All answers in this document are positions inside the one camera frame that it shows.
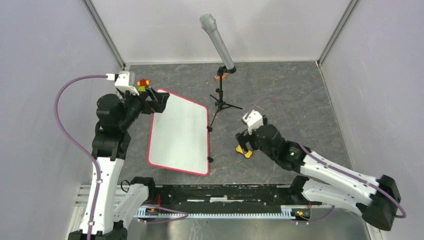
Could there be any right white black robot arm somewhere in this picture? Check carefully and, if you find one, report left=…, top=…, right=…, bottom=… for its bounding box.
left=235, top=124, right=401, bottom=232

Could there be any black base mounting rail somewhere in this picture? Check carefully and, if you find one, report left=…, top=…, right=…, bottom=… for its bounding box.
left=146, top=184, right=321, bottom=214

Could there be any grey microphone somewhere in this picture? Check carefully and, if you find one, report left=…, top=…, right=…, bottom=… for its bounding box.
left=199, top=12, right=243, bottom=132

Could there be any brown wooden block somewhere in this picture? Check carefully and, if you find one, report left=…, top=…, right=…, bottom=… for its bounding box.
left=214, top=73, right=229, bottom=82

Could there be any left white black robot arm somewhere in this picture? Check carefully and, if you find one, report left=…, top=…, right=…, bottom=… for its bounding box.
left=68, top=87, right=170, bottom=240

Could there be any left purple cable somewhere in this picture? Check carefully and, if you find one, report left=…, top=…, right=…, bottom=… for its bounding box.
left=53, top=74, right=115, bottom=240

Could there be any yellow eraser block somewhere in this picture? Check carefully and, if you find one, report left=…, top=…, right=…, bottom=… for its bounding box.
left=235, top=145, right=253, bottom=159

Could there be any white slotted cable duct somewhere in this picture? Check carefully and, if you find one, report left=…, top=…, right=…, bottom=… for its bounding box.
left=132, top=205, right=311, bottom=222

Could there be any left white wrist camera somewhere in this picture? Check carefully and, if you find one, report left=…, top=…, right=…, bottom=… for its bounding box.
left=106, top=70, right=140, bottom=96

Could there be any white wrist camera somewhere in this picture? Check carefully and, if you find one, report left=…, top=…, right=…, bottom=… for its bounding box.
left=106, top=70, right=140, bottom=96
left=242, top=110, right=267, bottom=135

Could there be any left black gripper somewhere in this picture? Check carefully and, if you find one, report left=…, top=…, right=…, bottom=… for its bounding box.
left=118, top=85, right=170, bottom=130

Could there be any colourful toy block pile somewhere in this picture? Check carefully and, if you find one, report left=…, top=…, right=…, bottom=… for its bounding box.
left=137, top=78, right=151, bottom=93

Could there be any pink framed whiteboard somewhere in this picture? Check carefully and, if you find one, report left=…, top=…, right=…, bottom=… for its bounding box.
left=147, top=88, right=210, bottom=176

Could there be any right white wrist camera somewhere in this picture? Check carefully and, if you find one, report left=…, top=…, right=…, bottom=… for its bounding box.
left=242, top=110, right=267, bottom=135

